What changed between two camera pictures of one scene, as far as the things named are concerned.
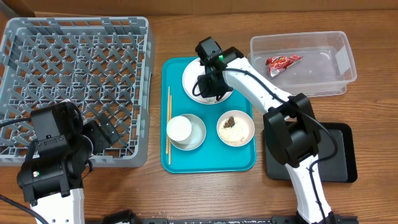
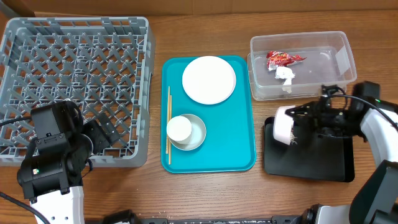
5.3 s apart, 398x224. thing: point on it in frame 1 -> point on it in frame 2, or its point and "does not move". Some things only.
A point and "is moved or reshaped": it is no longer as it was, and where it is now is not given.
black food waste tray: (336, 157) does not move
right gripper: (212, 86) -> (303, 116)
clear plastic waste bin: (314, 64) does not move
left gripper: (101, 140) does not move
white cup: (179, 129) does not move
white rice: (234, 135) is moved or reshaped
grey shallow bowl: (197, 137) does not move
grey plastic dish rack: (102, 65) does not move
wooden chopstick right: (170, 140) does not move
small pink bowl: (236, 128) is moved or reshaped
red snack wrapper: (277, 64) is moved or reshaped
